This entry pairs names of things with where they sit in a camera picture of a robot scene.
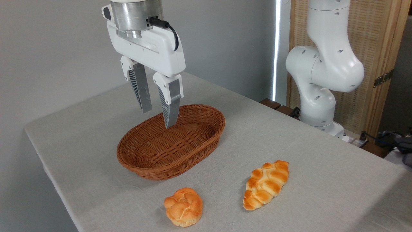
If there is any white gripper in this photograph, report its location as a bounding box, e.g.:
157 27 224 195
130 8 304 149
102 4 186 129

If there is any round knotted bread roll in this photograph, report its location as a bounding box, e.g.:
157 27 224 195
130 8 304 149
164 188 203 227

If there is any brown oval wicker basket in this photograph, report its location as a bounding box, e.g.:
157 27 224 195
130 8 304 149
117 104 226 180

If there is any long braided bread loaf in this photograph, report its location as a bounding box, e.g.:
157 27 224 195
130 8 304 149
243 160 289 211

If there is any dark wooden base board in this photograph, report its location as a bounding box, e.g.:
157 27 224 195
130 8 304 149
259 98 392 159

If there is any light grey tablecloth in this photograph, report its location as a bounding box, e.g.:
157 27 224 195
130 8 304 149
24 72 412 232

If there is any white power strip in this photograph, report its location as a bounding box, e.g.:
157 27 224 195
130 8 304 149
348 136 369 149

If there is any wooden rattan folding screen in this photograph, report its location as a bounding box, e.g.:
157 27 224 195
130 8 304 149
286 0 412 139

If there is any metal screen hinge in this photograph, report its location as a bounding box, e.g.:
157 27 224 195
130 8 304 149
373 69 394 88

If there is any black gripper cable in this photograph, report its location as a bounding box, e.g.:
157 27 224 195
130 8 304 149
148 17 179 51

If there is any black cable bundle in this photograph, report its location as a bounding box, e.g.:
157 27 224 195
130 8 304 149
359 130 412 152

